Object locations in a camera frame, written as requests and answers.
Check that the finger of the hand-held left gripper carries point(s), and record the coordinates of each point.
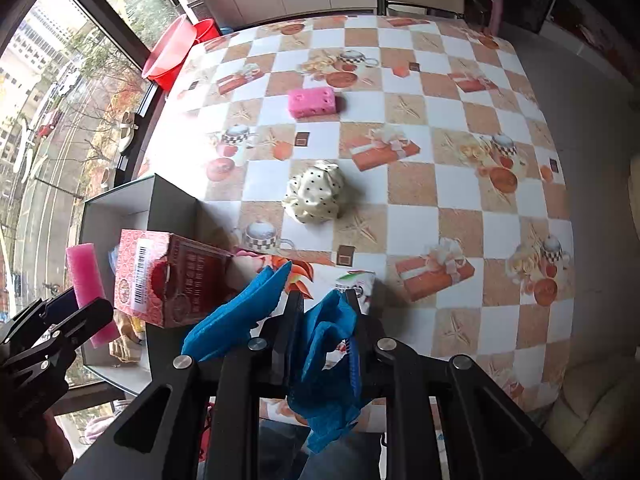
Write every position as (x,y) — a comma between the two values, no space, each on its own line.
(55,310)
(85,317)

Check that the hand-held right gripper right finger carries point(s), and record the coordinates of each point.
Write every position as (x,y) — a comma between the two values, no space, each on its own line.
(356,380)

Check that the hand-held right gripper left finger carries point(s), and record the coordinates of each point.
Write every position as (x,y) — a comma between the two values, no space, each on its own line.
(292,340)

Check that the pink long sponge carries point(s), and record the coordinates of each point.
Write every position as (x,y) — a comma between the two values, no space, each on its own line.
(85,275)

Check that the dark grey cardboard box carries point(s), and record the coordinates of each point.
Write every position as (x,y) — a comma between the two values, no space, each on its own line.
(170,210)

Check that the person's left hand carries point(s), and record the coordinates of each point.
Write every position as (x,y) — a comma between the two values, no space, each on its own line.
(57,450)

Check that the red printed tissue box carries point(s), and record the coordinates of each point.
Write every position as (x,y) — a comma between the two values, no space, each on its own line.
(190,280)

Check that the cream polka dot scrunchie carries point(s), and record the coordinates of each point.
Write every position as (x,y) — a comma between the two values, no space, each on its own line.
(315,195)

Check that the checkered floral tablecloth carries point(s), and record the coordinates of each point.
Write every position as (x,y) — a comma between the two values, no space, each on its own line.
(450,200)

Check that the cream sofa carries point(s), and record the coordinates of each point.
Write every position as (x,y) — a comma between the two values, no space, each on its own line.
(590,410)

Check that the pink sponge with holes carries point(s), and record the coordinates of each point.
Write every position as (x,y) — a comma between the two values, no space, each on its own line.
(310,102)

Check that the pink plastic basin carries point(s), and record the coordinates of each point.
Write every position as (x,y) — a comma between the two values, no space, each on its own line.
(170,45)

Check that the red plastic bucket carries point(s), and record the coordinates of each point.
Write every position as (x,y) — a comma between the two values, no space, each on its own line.
(206,32)

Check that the purple plastic stool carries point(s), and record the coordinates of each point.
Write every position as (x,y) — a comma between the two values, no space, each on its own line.
(485,0)

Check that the dark window frame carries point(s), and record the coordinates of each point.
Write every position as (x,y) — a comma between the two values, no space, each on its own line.
(100,20)

